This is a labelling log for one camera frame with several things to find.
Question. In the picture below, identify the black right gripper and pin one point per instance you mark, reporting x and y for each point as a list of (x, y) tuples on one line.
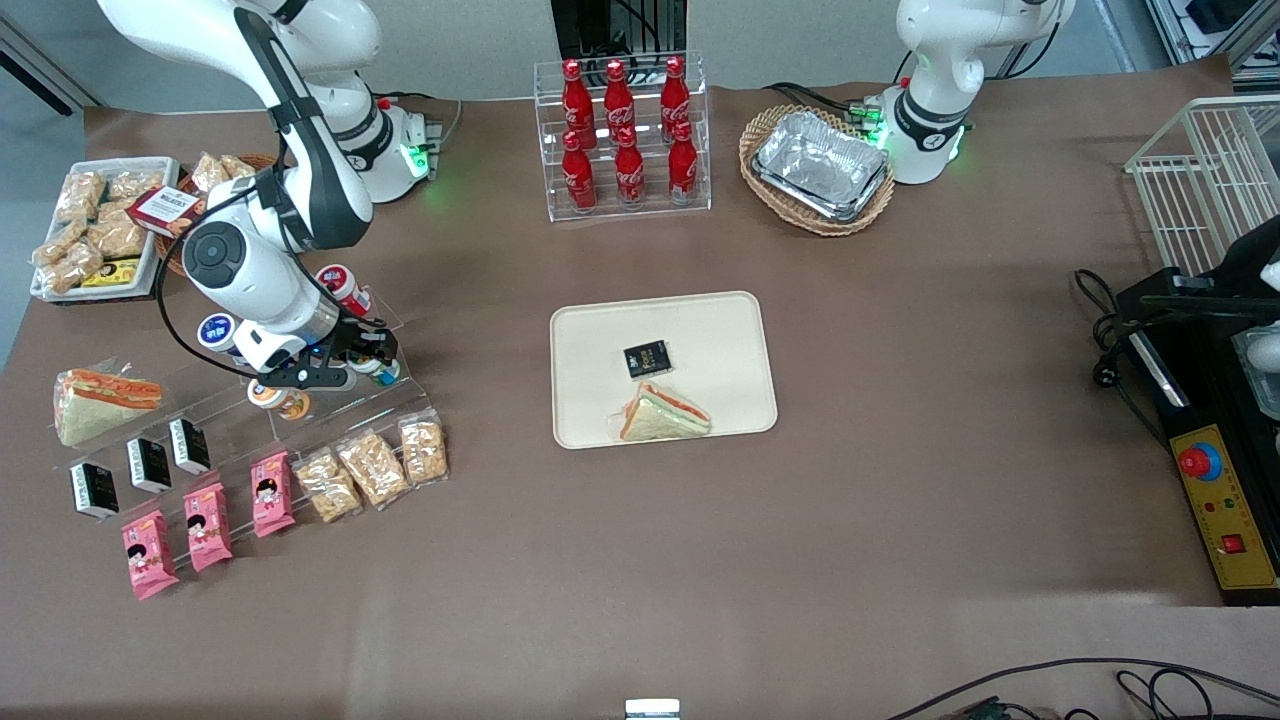
[(358, 341)]

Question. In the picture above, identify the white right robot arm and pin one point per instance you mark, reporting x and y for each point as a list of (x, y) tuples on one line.
[(250, 260)]

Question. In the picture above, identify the red lid gum bottle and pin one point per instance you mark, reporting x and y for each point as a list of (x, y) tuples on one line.
[(345, 285)]

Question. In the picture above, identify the orange lid gum bottle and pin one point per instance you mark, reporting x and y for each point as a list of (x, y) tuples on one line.
[(285, 403)]

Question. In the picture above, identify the blue lid gum bottle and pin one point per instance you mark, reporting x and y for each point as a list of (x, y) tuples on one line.
[(215, 332)]

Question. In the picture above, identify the white rectangular snack tray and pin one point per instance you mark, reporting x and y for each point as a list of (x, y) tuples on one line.
[(160, 170)]

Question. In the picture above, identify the beige plastic tray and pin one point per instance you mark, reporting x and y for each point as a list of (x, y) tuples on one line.
[(720, 340)]

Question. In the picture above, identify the clear acrylic stepped display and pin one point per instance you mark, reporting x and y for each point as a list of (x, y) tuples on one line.
[(330, 425)]

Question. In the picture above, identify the clear peanut brittle packet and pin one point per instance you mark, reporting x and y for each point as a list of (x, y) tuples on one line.
[(372, 468), (423, 450), (328, 487)]

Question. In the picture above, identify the pink snack packet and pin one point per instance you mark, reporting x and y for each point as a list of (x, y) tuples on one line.
[(207, 527), (271, 495), (148, 555)]

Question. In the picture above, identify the small black snack box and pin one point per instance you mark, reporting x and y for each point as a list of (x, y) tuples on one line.
[(95, 490), (189, 446), (149, 465), (647, 359)]

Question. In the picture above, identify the clear puffed snack packet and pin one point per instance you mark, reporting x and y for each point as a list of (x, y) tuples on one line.
[(117, 235), (58, 243), (240, 167), (72, 270), (135, 184), (210, 172), (80, 195)]

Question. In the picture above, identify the dark red cookie box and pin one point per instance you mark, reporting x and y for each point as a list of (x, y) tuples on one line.
[(165, 210)]

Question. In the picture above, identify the round wicker snack basket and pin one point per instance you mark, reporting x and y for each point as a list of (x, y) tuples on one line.
[(186, 182)]

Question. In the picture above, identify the red cola bottle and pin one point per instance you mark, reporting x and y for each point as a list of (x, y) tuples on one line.
[(675, 90), (577, 95), (683, 165), (629, 175), (579, 180), (618, 95)]

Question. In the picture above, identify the yellow black snack packet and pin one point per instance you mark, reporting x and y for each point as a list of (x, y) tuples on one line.
[(110, 273)]

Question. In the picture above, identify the wrapped triangle sandwich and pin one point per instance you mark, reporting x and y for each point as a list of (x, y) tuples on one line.
[(665, 415), (100, 405)]

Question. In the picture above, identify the clear acrylic bottle rack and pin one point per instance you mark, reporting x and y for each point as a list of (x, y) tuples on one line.
[(650, 205)]

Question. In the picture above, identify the small white edge device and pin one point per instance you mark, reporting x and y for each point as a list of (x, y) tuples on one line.
[(652, 710)]

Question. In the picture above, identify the wicker basket with foil trays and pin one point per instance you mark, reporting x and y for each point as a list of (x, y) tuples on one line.
[(765, 125)]

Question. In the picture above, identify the stacked silver foil trays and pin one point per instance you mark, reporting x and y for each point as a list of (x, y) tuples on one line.
[(820, 160)]

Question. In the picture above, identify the black equipment box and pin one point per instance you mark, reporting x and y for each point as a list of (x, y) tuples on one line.
[(1200, 360)]

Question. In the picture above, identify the yellow emergency stop panel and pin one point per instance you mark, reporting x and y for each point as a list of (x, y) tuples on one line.
[(1225, 510)]

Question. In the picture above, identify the dark right wrist camera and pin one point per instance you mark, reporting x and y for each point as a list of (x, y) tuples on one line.
[(305, 379)]

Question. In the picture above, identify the black frame behind table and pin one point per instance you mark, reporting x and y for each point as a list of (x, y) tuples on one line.
[(585, 25)]

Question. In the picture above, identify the metal shelf frame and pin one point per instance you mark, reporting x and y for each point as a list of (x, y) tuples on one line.
[(1210, 25)]

